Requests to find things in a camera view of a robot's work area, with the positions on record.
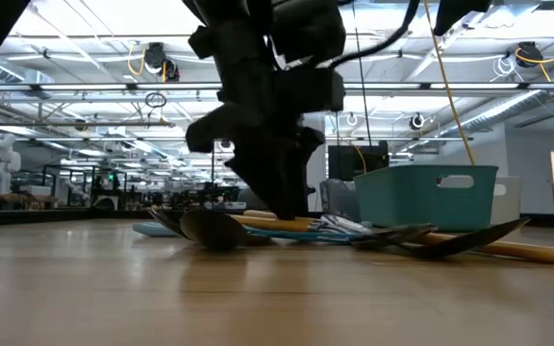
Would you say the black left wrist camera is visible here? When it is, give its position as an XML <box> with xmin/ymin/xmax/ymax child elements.
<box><xmin>276</xmin><ymin>66</ymin><xmax>346</xmax><ymax>115</ymax></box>

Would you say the grey translucent plastic bin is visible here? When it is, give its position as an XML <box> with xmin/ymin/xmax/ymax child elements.
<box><xmin>319</xmin><ymin>178</ymin><xmax>361</xmax><ymax>222</ymax></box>

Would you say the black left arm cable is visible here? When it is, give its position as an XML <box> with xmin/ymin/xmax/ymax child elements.
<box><xmin>329</xmin><ymin>0</ymin><xmax>422</xmax><ymax>68</ymax></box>

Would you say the white building column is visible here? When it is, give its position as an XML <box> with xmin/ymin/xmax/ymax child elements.
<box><xmin>300</xmin><ymin>112</ymin><xmax>327</xmax><ymax>212</ymax></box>

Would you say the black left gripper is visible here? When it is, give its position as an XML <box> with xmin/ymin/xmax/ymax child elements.
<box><xmin>185</xmin><ymin>23</ymin><xmax>327</xmax><ymax>221</ymax></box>

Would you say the black monitor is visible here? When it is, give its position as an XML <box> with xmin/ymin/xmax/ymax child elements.
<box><xmin>327</xmin><ymin>143</ymin><xmax>390</xmax><ymax>183</ymax></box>

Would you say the yellow hanging cable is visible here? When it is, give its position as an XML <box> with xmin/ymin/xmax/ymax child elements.
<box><xmin>423</xmin><ymin>0</ymin><xmax>476</xmax><ymax>166</ymax></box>

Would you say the white humanoid robot figure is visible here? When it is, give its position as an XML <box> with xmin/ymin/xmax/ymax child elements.
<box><xmin>0</xmin><ymin>133</ymin><xmax>22</xmax><ymax>196</ymax></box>

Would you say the teal plastic bin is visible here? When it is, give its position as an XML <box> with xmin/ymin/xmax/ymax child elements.
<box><xmin>353</xmin><ymin>164</ymin><xmax>499</xmax><ymax>233</ymax></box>

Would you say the light blue handled utensil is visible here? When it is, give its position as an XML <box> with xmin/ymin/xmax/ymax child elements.
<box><xmin>132</xmin><ymin>221</ymin><xmax>180</xmax><ymax>238</ymax></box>

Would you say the black ceiling cable reel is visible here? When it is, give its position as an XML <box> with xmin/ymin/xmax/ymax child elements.
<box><xmin>516</xmin><ymin>41</ymin><xmax>541</xmax><ymax>68</ymax></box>
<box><xmin>142</xmin><ymin>41</ymin><xmax>168</xmax><ymax>74</ymax></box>
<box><xmin>161</xmin><ymin>58</ymin><xmax>181</xmax><ymax>83</ymax></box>

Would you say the black hanging cable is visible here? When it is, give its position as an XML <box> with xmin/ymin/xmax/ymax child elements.
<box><xmin>351</xmin><ymin>0</ymin><xmax>374</xmax><ymax>148</ymax></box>

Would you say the teal handled metal spoon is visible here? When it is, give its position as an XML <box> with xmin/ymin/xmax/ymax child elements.
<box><xmin>247</xmin><ymin>216</ymin><xmax>532</xmax><ymax>260</ymax></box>
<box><xmin>179</xmin><ymin>209</ymin><xmax>355</xmax><ymax>251</ymax></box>
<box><xmin>146</xmin><ymin>207</ymin><xmax>185</xmax><ymax>239</ymax></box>

